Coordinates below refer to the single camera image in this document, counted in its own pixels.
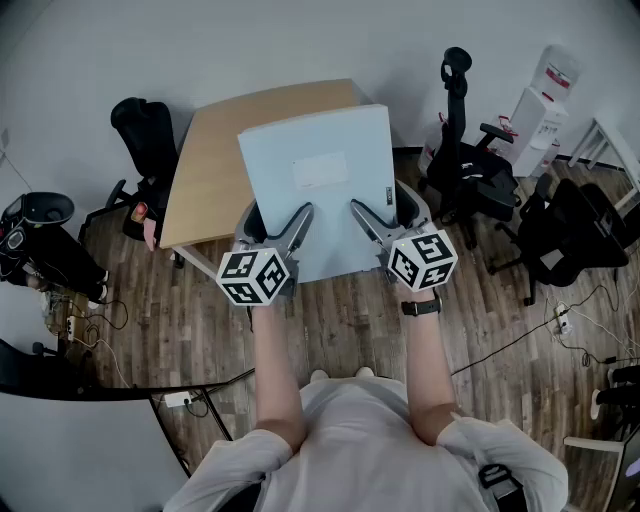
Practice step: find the person's right forearm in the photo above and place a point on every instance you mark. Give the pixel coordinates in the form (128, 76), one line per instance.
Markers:
(430, 370)

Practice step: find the black office chair tall headrest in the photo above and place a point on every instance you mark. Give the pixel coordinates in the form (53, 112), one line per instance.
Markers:
(472, 175)

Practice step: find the pink and red item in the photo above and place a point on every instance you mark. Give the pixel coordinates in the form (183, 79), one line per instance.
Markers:
(146, 222)

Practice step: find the black mesh office chair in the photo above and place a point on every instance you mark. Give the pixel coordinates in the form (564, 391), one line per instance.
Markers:
(147, 135)

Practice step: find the dark monitor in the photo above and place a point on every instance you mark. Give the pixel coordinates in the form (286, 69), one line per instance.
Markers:
(632, 470)

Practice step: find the person's left forearm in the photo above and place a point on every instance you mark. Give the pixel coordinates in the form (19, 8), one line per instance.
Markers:
(277, 370)

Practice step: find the white frame bench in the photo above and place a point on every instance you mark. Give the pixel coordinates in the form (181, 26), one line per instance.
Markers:
(607, 140)

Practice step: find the person's left shoe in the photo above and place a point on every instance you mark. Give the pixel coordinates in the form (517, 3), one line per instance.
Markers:
(320, 374)

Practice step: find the black wristwatch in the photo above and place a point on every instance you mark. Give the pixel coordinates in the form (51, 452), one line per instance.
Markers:
(420, 306)

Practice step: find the pale blue item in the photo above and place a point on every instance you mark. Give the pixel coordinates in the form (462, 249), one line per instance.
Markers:
(325, 210)

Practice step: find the person's right shoe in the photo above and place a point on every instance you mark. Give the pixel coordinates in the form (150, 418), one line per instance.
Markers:
(365, 371)

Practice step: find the white power strip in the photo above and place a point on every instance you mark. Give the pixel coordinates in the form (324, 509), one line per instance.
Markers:
(564, 320)
(178, 399)

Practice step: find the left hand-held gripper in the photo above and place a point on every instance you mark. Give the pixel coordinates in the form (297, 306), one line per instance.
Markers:
(250, 280)

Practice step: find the person's shoe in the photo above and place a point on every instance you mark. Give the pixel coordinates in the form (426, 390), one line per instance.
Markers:
(365, 371)
(320, 374)

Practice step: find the clear water bottle red label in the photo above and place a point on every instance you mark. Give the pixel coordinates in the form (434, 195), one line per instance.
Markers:
(562, 70)

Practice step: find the black office chair wide seat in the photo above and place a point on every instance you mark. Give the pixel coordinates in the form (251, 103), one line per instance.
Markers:
(570, 235)

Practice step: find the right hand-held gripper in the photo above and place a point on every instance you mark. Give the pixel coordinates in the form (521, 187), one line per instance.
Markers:
(425, 260)

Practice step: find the white water dispenser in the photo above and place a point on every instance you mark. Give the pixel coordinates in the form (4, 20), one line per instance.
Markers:
(537, 130)

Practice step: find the black chair with gear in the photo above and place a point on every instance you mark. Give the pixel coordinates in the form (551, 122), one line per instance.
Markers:
(45, 240)

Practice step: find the person's white shirt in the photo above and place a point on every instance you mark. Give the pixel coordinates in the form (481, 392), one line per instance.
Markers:
(360, 450)

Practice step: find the white desk black edge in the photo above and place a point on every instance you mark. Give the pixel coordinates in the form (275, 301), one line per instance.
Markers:
(75, 450)

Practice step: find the wooden table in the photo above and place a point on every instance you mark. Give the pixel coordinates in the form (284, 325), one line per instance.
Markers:
(210, 170)

